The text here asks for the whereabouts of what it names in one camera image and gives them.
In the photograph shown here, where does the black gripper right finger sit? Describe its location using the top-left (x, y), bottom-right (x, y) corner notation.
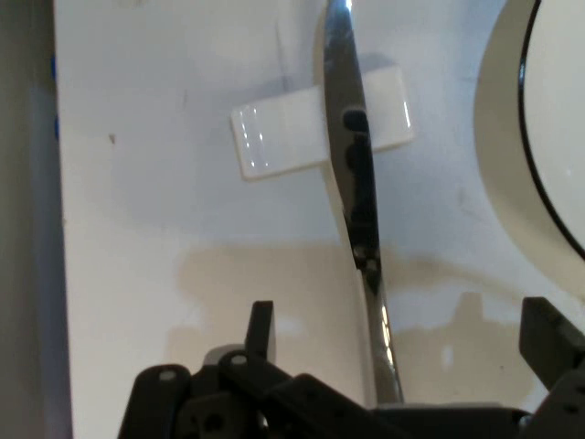
top-left (518, 296), bottom-right (585, 439)

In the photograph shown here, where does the white ceramic cutlery rest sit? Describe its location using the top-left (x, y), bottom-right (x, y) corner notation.
top-left (229, 53), bottom-right (416, 183)

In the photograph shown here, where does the silver table knife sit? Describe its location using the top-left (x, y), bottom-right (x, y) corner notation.
top-left (321, 0), bottom-right (406, 406)

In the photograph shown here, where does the white bowl with black rim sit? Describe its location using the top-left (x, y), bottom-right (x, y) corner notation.
top-left (472, 0), bottom-right (585, 260)

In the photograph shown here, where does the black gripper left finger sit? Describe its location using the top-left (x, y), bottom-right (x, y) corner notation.
top-left (117, 299), bottom-right (381, 439)

